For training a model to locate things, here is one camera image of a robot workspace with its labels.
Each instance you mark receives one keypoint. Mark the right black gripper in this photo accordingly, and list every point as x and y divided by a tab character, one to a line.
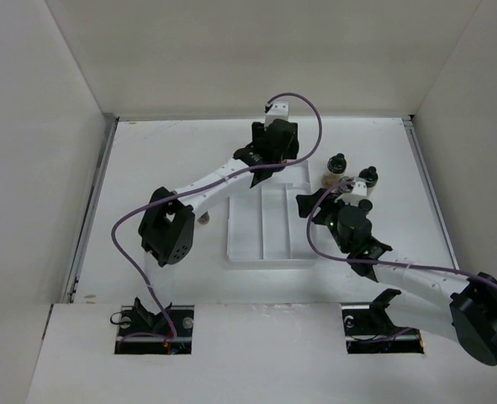
304	201

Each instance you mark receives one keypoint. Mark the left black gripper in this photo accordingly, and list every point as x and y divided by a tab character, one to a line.
289	153

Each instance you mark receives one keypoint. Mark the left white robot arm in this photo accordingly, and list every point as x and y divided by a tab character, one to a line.
167	230

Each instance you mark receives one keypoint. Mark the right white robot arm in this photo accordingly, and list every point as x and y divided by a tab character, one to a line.
447	302

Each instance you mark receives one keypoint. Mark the white compartment organizer tray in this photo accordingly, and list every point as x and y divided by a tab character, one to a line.
264	227

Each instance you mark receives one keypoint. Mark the black-capped beige bottle rear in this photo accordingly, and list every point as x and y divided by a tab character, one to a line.
335	168

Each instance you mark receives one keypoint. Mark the black-capped beige bottle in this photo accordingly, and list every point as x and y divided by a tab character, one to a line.
335	168
370	176

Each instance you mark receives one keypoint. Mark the small black-capped pepper jar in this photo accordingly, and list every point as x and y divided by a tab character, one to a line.
365	205

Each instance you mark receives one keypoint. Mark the black-capped beige bottle right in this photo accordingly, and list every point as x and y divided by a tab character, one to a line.
370	176

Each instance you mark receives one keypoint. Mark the small black-capped spice jar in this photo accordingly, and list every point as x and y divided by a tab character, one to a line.
204	219

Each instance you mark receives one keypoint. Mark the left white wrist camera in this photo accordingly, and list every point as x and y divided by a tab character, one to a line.
276	110

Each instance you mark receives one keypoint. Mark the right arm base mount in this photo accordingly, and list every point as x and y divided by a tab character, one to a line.
369	330

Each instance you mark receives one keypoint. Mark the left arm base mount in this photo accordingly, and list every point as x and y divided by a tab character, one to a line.
142	332

